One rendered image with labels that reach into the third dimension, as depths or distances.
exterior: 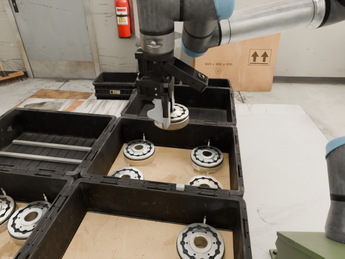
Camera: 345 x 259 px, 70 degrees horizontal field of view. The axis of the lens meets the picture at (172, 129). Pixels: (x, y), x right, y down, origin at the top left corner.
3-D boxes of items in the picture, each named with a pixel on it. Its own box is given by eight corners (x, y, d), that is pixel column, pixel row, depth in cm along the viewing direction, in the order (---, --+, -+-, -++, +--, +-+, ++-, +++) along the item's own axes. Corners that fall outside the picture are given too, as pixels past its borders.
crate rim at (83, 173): (236, 131, 81) (237, 125, 79) (243, 203, 56) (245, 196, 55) (119, 121, 86) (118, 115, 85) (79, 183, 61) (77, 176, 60)
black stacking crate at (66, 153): (121, 143, 91) (118, 117, 85) (85, 208, 67) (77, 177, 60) (24, 134, 96) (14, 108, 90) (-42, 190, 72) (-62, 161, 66)
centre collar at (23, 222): (48, 210, 60) (46, 209, 59) (34, 228, 56) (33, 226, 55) (30, 207, 61) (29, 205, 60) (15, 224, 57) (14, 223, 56)
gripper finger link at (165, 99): (164, 112, 65) (163, 80, 61) (170, 112, 65) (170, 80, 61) (160, 120, 61) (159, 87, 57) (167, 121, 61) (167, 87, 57)
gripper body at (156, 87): (145, 86, 67) (140, 42, 59) (176, 88, 66) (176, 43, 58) (138, 102, 61) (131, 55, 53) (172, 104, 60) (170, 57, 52)
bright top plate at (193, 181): (225, 180, 69) (225, 179, 69) (221, 208, 61) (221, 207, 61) (189, 173, 71) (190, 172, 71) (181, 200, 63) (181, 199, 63)
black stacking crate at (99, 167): (231, 154, 86) (236, 127, 80) (236, 228, 61) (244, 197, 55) (122, 143, 91) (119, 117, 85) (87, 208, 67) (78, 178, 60)
